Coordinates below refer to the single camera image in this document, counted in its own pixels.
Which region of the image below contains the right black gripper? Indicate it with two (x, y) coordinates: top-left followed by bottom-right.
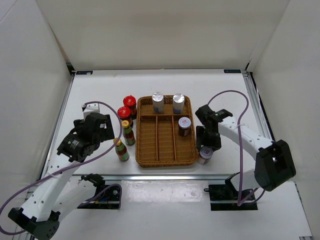
(196, 125), (222, 153)

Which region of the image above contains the pink spice jar white lid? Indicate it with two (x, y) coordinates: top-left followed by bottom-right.
(198, 146), (214, 165)

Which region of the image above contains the yellow cap sauce bottle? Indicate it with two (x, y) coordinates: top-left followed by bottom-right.
(113, 137), (130, 162)
(121, 120), (136, 146)

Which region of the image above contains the yellow cap sauce bottle front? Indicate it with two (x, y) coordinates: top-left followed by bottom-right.
(113, 137), (130, 162)

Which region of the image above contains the dark spice jar white lid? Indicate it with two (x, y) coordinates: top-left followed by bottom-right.
(178, 117), (192, 137)

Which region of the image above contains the silver cap white shaker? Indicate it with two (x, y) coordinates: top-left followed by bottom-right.
(172, 93), (185, 114)
(151, 92), (164, 114)

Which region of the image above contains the silver cap white shaker front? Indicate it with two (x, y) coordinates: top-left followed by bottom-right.
(151, 92), (164, 114)

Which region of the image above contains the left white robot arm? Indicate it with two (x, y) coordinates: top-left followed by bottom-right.
(8, 112), (115, 240)

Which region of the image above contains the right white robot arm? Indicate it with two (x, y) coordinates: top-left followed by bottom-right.
(195, 104), (297, 200)

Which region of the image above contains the red cap sauce jar front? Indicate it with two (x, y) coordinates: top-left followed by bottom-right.
(117, 106), (134, 127)

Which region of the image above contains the red cap sauce jar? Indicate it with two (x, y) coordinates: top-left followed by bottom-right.
(117, 106), (134, 127)
(123, 95), (137, 120)

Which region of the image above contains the red cap sauce jar rear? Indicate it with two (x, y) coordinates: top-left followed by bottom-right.
(123, 95), (137, 120)

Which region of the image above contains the woven wicker divided tray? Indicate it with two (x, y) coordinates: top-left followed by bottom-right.
(135, 95), (198, 168)

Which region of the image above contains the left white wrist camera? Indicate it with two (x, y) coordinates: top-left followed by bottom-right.
(81, 103), (100, 119)

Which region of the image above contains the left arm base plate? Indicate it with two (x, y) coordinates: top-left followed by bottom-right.
(77, 183), (123, 210)

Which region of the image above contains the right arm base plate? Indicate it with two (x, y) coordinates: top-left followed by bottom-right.
(203, 184), (258, 212)

